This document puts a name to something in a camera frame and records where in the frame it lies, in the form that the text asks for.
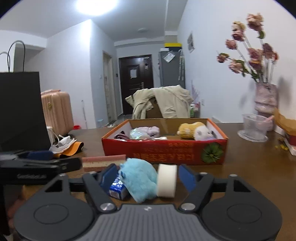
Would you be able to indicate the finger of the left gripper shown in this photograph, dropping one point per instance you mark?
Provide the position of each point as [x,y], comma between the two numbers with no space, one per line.
[40,155]

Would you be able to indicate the pink folded towel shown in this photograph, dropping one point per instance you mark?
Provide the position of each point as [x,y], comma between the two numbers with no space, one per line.
[149,132]

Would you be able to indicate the dark entrance door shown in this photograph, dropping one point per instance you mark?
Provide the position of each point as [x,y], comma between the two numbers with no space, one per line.
[135,74]

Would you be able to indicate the pink brown layered sponge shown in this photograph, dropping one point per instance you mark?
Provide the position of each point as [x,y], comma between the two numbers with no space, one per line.
[99,163]

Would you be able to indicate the ceiling lamp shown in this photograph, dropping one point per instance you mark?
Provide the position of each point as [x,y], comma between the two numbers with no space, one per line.
[95,7]

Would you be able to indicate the wooden chair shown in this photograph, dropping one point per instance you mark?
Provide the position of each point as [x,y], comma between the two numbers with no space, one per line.
[154,112]

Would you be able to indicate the red bucket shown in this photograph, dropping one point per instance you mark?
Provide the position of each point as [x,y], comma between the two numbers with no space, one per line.
[76,127]

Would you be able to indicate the pink suitcase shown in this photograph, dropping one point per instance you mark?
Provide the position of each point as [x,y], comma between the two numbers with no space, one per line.
[57,111]

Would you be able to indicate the white crumpled mask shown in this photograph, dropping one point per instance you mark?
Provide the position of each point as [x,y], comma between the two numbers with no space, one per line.
[64,144]

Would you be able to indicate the beige jacket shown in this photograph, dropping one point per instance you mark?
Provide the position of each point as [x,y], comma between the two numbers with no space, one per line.
[173,102]

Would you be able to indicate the yellow box on fridge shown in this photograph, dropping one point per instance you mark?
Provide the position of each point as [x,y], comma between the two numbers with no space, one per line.
[173,45]

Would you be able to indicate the clear plastic cup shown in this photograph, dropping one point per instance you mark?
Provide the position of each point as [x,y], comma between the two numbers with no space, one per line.
[255,127]

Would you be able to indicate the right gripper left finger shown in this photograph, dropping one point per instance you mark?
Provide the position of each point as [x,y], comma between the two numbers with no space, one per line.
[97,185]

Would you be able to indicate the red cardboard box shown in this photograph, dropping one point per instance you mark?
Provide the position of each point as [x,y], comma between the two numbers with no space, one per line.
[173,150]

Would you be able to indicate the pink ceramic vase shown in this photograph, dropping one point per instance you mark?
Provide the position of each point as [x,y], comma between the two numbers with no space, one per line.
[266,99]

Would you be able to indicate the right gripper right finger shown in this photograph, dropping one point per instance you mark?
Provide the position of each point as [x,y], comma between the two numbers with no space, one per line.
[198,186]

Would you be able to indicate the blue plush toy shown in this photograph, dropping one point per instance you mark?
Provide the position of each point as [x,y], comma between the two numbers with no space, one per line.
[140,179]

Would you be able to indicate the orange pouch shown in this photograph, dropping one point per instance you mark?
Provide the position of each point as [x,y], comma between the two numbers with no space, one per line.
[75,148]

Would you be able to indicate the white cigarette box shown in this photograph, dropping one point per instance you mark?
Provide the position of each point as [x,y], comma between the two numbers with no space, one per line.
[291,148]

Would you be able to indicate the dried pink flower bouquet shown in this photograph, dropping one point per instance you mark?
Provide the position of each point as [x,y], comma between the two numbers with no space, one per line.
[257,62]

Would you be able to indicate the grey refrigerator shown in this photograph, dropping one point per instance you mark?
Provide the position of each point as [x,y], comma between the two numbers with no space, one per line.
[172,68]

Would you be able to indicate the red cigarette pack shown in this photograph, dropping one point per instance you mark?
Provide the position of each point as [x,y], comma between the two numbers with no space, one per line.
[291,139]

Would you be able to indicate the black paper bag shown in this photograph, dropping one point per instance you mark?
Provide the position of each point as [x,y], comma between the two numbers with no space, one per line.
[23,124]

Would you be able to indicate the yellow white plush toy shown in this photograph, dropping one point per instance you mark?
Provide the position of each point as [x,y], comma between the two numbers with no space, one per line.
[196,131]

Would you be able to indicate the brown paper liners stack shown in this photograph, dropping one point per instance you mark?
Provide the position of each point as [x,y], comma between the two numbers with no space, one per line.
[288,125]

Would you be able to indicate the blue white tissue pack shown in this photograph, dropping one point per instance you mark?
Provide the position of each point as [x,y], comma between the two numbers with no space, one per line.
[118,190]

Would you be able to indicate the iridescent mesh sponge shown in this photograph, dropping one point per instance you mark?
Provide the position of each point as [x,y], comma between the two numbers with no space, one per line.
[137,134]

